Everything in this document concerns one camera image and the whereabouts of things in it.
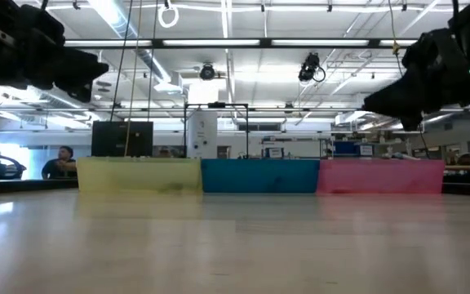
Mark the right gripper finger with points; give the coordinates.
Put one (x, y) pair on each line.
(398, 107)
(402, 92)

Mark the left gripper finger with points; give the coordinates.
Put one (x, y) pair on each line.
(76, 90)
(86, 69)

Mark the black panel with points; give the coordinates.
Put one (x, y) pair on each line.
(108, 139)

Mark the blue crate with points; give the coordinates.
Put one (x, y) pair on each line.
(345, 148)

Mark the red plastic bin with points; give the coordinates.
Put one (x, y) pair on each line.
(382, 175)

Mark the person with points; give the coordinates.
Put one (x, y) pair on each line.
(57, 167)

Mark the black curved stand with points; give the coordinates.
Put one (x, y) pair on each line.
(16, 169)

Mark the yellow plastic bin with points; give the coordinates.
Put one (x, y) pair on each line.
(137, 175)

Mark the metal shelving rack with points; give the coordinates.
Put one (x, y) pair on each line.
(292, 140)

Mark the white column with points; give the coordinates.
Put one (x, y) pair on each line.
(202, 134)

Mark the blue plastic bin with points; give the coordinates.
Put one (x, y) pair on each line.
(259, 175)

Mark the black overhead camera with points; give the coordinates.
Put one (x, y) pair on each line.
(207, 72)
(309, 65)

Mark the black background rig frame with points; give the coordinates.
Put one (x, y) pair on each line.
(217, 105)

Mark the black overhead frame beam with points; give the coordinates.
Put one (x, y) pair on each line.
(265, 42)

